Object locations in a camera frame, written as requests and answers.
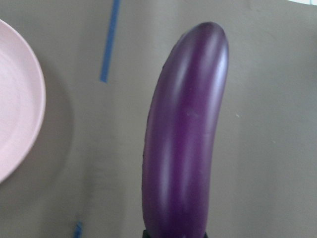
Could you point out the light pink plate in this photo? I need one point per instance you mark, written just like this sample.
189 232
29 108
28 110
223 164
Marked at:
22 99

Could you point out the purple eggplant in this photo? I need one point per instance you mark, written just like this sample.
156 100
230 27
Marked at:
180 134

